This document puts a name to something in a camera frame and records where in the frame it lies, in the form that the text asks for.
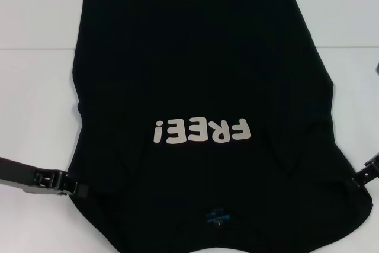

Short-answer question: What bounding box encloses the black shirt with FREE print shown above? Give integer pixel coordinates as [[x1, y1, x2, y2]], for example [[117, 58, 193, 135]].
[[60, 0, 373, 253]]

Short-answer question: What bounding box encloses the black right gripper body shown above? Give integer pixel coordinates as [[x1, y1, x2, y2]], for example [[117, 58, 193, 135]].
[[359, 152, 379, 181]]

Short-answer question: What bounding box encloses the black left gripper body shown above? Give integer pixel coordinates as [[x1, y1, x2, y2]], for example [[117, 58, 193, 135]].
[[0, 156, 65, 196]]

